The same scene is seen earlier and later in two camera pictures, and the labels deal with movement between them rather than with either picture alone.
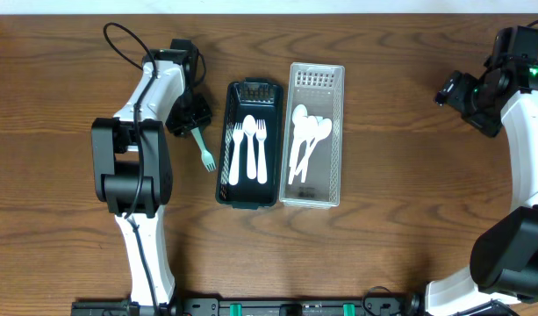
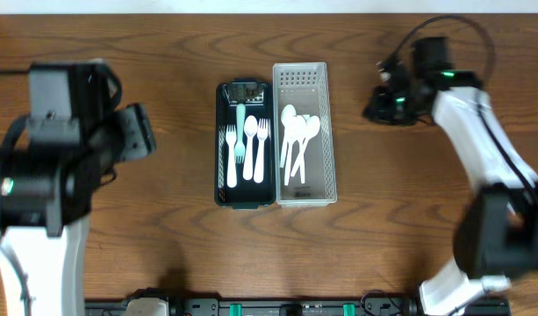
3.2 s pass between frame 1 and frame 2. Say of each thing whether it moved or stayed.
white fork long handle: stayed
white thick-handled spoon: stayed
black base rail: stayed
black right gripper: moved
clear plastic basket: moved
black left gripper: moved
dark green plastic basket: moved
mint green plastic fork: moved
